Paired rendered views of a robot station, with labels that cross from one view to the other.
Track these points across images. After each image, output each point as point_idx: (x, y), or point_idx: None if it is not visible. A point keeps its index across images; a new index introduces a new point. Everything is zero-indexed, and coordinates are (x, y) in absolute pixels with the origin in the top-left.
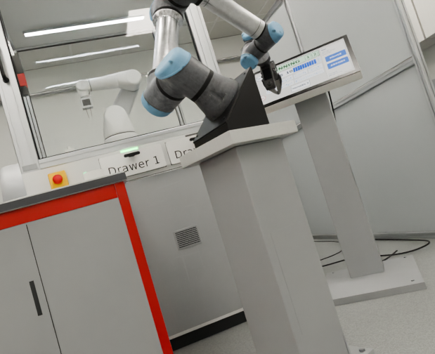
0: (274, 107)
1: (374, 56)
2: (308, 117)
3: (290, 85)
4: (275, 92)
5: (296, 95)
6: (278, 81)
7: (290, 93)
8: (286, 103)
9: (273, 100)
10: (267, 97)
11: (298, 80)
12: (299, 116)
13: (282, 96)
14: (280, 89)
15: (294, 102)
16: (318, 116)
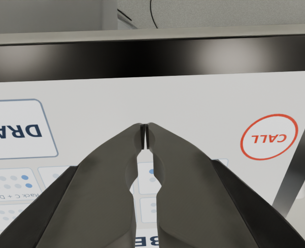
0: (199, 30)
1: None
2: (63, 14)
3: (62, 166)
4: (157, 132)
5: None
6: (47, 242)
7: (49, 88)
8: (106, 32)
9: (197, 87)
10: (231, 130)
11: (14, 182)
12: (99, 28)
13: (115, 87)
14: (106, 140)
15: (55, 32)
16: (21, 4)
